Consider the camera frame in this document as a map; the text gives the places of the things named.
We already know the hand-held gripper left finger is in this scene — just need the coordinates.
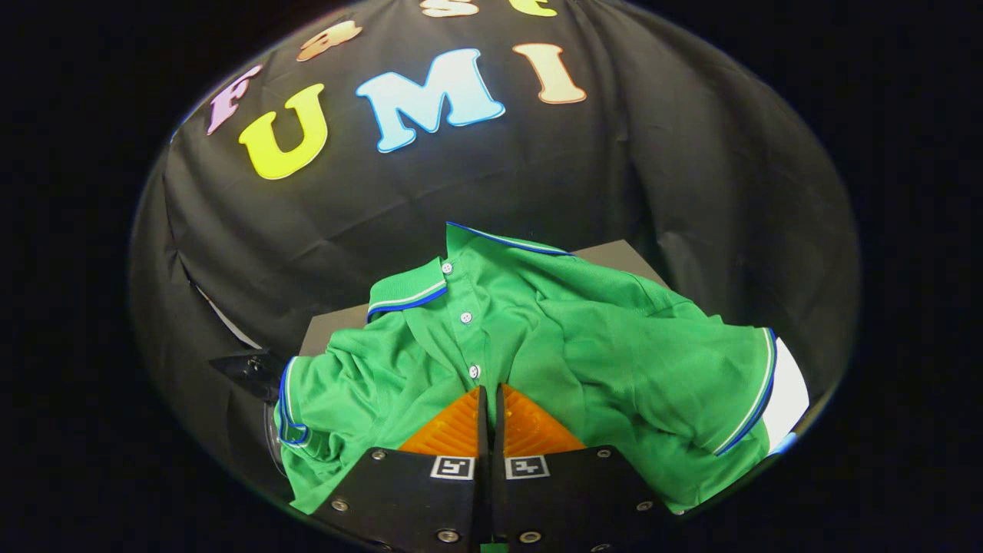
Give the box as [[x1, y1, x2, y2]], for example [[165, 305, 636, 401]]
[[311, 386, 491, 553]]

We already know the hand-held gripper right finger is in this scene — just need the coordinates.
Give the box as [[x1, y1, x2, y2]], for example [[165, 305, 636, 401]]
[[491, 383, 678, 553]]

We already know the green polo shirt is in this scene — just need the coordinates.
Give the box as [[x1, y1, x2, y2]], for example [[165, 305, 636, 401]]
[[276, 222, 779, 515]]

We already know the dark washing machine lid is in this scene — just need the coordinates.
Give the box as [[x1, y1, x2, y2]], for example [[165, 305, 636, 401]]
[[209, 349, 290, 477]]

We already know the white flat board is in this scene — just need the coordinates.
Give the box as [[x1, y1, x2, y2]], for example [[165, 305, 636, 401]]
[[765, 338, 810, 452]]

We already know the black backdrop cloth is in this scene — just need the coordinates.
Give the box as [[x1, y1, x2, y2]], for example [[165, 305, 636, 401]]
[[129, 0, 861, 500]]

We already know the beige cabinet with dark frame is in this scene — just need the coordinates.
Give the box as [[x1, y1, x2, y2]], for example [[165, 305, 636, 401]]
[[298, 240, 670, 359]]

